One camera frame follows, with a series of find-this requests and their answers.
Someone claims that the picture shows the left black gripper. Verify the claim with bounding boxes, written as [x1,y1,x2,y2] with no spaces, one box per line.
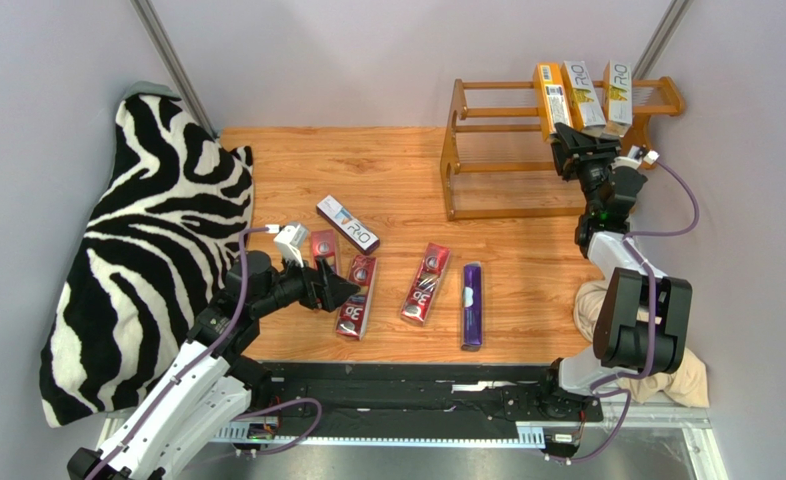
[252,248,360,319]

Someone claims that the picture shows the silver yellow R.O.C.S. toothpaste box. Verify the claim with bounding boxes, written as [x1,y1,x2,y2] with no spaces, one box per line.
[561,61,606,137]

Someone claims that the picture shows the orange white R.O.C.S. toothpaste box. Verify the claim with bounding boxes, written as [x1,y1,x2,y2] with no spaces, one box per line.
[603,60,633,138]

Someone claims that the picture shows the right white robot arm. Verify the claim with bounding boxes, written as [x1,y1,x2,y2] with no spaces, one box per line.
[537,122,692,419]

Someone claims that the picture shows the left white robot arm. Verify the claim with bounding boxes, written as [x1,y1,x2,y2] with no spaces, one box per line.
[67,251,360,479]

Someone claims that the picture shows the orange wooden shelf rack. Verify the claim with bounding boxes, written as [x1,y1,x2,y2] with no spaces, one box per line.
[440,77,685,220]

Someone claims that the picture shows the red 3D toothpaste box left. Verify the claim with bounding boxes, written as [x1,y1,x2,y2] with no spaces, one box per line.
[335,255,377,340]

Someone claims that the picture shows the red 3d toothpaste box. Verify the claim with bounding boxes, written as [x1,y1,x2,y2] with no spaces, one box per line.
[400,243,451,326]
[335,255,377,340]

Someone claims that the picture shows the small red toothpaste box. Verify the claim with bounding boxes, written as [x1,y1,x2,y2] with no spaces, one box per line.
[310,229,339,273]

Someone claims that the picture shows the purple white R.O.C.S. toothpaste box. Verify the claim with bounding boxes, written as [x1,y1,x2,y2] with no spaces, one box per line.
[316,195,380,255]

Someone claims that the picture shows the red 3D toothpaste box right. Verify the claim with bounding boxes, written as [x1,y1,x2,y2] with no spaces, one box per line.
[400,243,451,326]

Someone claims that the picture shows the zebra pattern cushion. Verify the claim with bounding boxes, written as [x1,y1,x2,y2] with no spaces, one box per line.
[38,86,255,428]

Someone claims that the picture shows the beige crumpled cloth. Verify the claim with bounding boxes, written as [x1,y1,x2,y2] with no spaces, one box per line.
[573,280,710,409]

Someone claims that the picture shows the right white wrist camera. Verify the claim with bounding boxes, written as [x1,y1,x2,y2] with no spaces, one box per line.
[610,146,660,170]

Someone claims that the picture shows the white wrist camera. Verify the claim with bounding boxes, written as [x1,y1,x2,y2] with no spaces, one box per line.
[274,222,310,267]
[610,146,660,170]

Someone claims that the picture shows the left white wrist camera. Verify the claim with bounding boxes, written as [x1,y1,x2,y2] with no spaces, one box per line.
[274,222,310,267]

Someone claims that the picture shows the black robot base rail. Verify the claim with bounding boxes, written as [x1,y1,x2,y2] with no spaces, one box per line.
[215,362,603,456]

